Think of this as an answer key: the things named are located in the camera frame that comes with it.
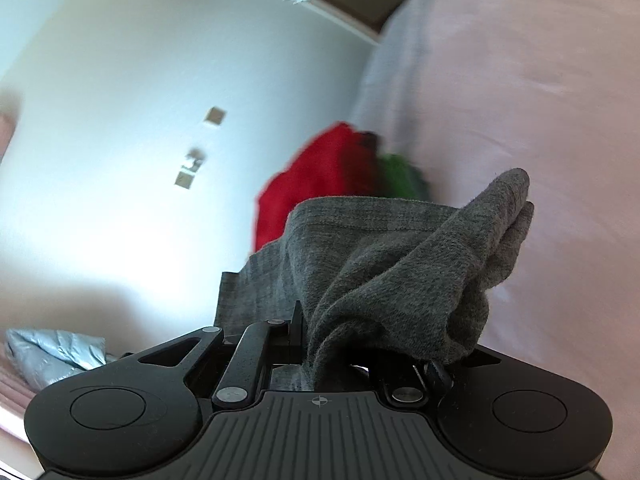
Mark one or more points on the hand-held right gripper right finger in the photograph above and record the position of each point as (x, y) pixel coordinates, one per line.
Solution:
(400, 385)

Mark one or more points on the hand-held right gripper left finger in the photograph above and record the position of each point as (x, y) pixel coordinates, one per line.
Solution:
(296, 330)

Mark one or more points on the grey knit garment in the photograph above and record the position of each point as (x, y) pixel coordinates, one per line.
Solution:
(390, 270)

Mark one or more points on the red cloth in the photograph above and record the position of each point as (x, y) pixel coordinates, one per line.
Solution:
(310, 180)

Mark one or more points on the green cloth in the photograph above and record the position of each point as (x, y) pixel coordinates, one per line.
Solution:
(400, 175)

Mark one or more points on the silver grey crumpled cloth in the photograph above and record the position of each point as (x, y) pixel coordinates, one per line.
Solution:
(50, 355)

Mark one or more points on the pink ribbed cloth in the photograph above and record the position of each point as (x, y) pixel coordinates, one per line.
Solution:
(15, 400)

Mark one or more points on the bed with striped blanket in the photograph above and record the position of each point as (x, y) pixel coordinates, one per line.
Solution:
(525, 85)

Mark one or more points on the beige wall plate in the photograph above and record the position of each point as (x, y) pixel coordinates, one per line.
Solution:
(214, 116)
(184, 180)

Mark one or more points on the wall plug adapter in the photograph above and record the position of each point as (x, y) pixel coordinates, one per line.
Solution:
(195, 159)

